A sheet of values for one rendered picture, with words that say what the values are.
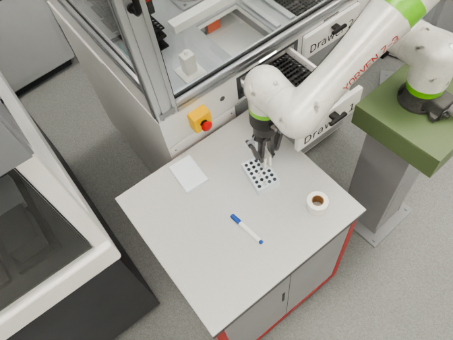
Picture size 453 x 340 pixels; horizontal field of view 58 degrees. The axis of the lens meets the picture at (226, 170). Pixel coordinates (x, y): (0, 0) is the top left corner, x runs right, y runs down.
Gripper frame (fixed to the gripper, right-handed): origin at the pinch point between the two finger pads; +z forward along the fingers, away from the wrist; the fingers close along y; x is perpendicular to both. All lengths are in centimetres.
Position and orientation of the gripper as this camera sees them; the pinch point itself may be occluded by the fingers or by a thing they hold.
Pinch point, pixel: (265, 159)
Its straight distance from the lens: 137.0
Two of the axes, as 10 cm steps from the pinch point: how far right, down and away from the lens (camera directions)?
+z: 0.9, 5.3, 8.4
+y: 9.0, -4.2, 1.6
